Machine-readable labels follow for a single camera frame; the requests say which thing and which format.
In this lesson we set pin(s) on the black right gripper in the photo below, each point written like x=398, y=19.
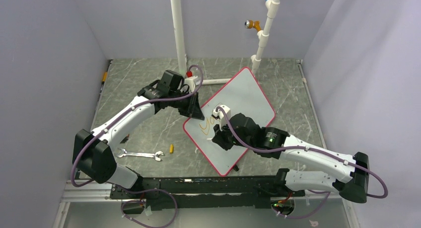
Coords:
x=219, y=137

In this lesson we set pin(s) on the silver open-end wrench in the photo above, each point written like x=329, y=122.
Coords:
x=121, y=152

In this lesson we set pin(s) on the pink framed whiteboard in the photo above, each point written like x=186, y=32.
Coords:
x=247, y=103

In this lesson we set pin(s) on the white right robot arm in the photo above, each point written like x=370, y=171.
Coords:
x=335, y=172

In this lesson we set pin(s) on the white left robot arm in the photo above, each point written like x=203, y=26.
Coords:
x=93, y=150

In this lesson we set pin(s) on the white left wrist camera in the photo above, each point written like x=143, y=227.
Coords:
x=191, y=80

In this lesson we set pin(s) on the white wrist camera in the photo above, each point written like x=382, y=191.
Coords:
x=191, y=80
x=221, y=113

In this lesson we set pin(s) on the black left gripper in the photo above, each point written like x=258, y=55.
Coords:
x=192, y=109

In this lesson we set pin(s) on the white PVC pipe frame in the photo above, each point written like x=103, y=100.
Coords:
x=214, y=28

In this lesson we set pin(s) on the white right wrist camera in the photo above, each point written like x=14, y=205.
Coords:
x=221, y=113

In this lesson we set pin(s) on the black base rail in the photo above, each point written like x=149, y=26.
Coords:
x=208, y=192

